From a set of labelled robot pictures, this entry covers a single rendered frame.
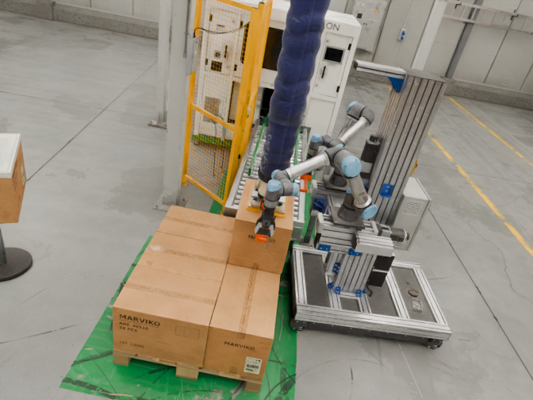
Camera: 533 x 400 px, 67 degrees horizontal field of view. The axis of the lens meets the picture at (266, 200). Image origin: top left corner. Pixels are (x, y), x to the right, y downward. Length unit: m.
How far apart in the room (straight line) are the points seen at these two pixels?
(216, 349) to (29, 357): 1.24
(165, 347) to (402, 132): 2.07
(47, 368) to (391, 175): 2.62
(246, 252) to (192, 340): 0.69
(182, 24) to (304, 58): 1.56
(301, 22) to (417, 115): 0.96
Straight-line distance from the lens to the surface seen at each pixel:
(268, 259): 2.95
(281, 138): 2.69
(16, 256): 3.96
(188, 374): 2.99
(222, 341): 2.68
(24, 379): 3.15
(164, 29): 6.13
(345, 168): 2.40
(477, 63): 13.29
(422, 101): 2.82
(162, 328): 2.71
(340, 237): 2.95
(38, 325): 3.41
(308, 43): 2.51
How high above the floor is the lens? 2.50
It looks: 31 degrees down
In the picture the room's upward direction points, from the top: 12 degrees clockwise
